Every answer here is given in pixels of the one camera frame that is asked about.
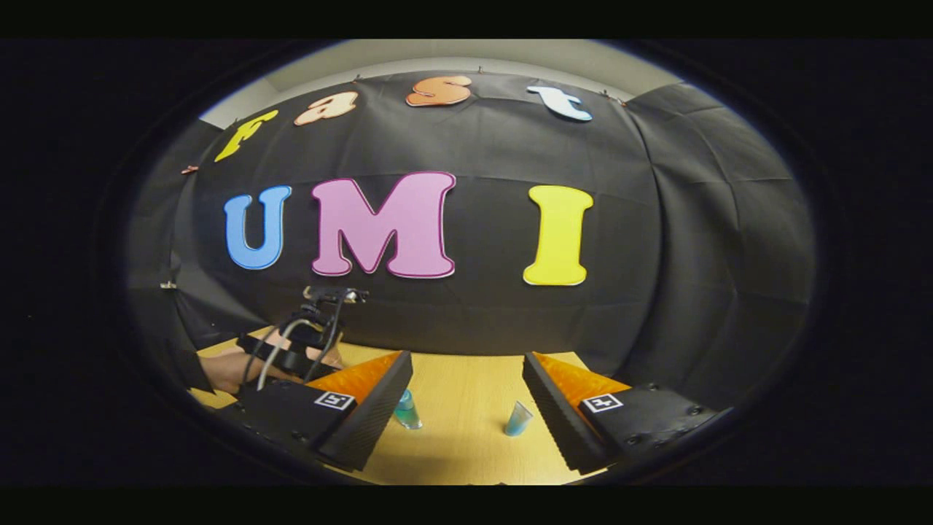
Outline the black backdrop cloth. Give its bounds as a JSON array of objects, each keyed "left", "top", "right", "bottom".
[{"left": 124, "top": 69, "right": 817, "bottom": 409}]

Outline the light blue skincare tube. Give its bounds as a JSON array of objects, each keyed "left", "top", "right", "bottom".
[{"left": 503, "top": 400, "right": 534, "bottom": 438}]

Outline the dark blue skincare tube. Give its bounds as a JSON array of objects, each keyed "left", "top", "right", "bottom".
[{"left": 393, "top": 389, "right": 423, "bottom": 430}]

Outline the grey cable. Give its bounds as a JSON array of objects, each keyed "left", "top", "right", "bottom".
[{"left": 255, "top": 317, "right": 316, "bottom": 391}]

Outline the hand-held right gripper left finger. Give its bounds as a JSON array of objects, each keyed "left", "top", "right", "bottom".
[{"left": 237, "top": 351, "right": 414, "bottom": 472}]

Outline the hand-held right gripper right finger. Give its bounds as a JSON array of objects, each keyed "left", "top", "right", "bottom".
[{"left": 522, "top": 351, "right": 732, "bottom": 475}]

